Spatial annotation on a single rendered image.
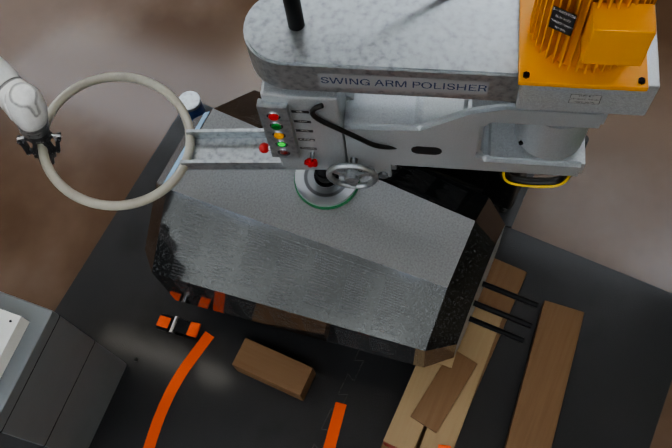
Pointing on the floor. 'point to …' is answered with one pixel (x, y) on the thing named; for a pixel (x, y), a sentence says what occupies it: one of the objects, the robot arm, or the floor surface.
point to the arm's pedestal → (55, 380)
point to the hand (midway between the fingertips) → (45, 156)
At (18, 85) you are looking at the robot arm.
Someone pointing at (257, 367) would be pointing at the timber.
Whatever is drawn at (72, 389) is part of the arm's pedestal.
